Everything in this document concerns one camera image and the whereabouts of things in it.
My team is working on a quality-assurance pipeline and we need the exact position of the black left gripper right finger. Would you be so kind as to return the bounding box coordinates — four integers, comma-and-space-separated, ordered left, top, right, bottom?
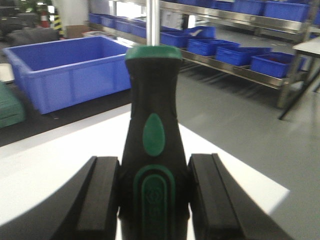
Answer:
188, 153, 291, 240

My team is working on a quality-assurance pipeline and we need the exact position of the green SATA tool case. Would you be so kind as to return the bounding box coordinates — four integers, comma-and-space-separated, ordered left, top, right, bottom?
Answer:
0, 82, 26, 128

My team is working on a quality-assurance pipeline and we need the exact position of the black bag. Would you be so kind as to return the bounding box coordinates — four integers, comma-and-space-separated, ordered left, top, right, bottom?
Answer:
0, 12, 60, 47

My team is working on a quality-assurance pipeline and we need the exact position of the screwdriver green black handle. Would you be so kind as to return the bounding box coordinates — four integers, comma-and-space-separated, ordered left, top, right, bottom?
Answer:
117, 0, 193, 240

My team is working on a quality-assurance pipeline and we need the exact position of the beige plastic tray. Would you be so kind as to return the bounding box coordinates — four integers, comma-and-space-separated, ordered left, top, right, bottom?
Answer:
0, 63, 15, 84

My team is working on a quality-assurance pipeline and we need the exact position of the metal storage shelf rack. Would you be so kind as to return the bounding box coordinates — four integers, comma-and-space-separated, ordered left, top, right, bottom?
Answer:
87, 0, 320, 108

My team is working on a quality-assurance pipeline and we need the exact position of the large blue plastic bin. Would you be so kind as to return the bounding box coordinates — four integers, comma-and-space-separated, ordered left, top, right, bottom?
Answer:
3, 36, 131, 115

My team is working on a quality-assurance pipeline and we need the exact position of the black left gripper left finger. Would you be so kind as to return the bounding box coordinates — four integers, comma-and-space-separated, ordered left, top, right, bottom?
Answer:
47, 155, 120, 240

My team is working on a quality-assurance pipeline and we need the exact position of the brown cardboard box floor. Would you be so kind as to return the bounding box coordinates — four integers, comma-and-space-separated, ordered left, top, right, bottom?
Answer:
66, 25, 91, 39

